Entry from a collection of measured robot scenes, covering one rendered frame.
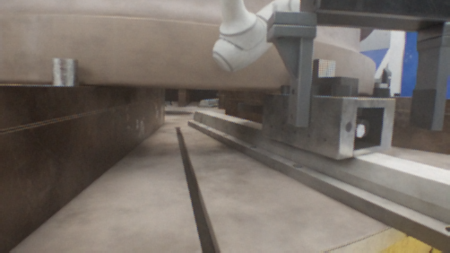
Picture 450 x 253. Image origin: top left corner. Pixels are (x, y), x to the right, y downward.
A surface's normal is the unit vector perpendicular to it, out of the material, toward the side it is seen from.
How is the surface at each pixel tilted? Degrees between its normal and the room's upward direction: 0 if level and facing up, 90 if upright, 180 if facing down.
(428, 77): 90
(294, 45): 90
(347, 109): 90
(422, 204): 90
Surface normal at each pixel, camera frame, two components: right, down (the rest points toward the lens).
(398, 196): -0.89, 0.02
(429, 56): -1.00, -0.03
